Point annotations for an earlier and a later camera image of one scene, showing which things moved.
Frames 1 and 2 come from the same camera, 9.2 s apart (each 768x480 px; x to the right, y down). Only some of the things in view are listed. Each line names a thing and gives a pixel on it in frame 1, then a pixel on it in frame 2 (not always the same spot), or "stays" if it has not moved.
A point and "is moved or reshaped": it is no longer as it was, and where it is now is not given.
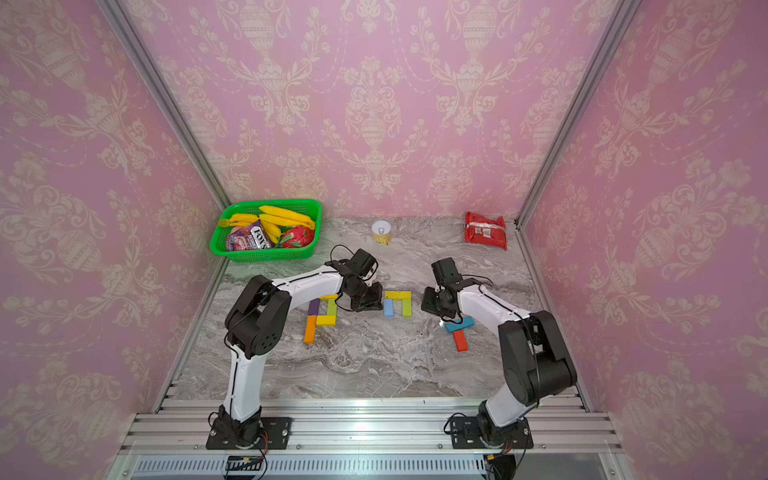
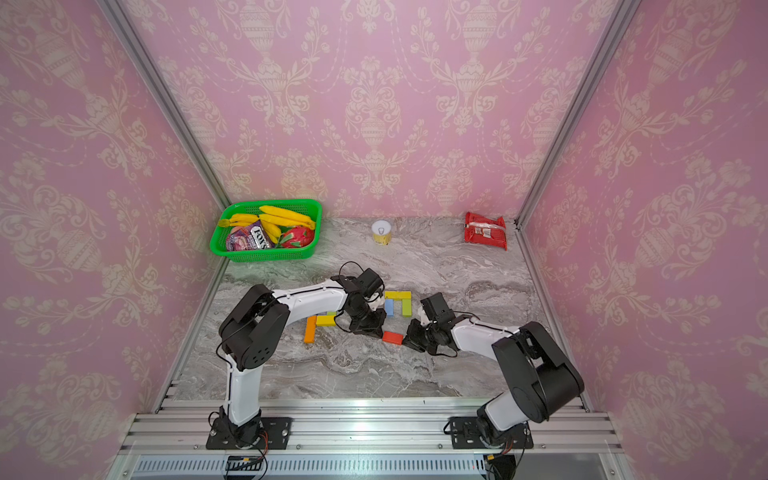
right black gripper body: [430, 303] to [421, 339]
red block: [460, 341] is moved or reshaped
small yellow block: [326, 320] stays
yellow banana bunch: [272, 218] stays
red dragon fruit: [298, 237] stays
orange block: [310, 328] stays
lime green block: [406, 305] stays
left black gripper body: [365, 296] to [368, 321]
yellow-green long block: [398, 295] stays
